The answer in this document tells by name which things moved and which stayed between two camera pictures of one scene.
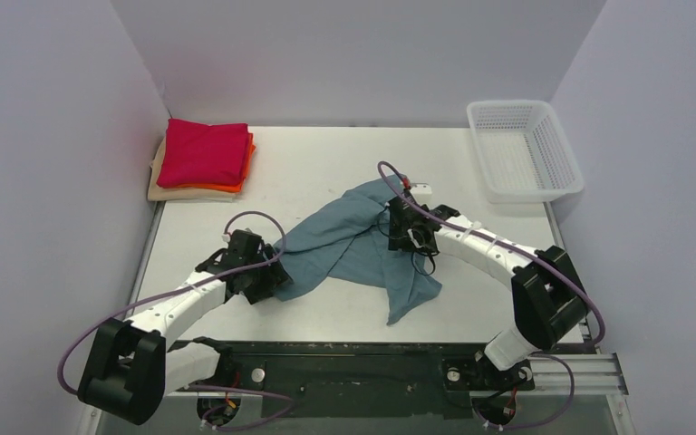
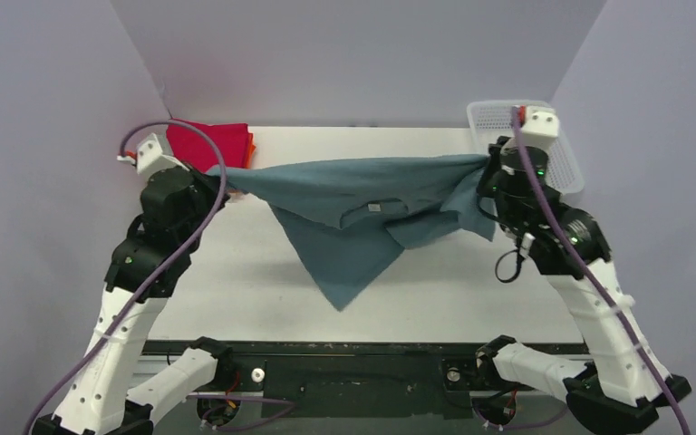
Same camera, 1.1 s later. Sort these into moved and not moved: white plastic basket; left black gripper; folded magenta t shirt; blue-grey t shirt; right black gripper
Moved: blue-grey t shirt; right black gripper; left black gripper
Not moved: white plastic basket; folded magenta t shirt
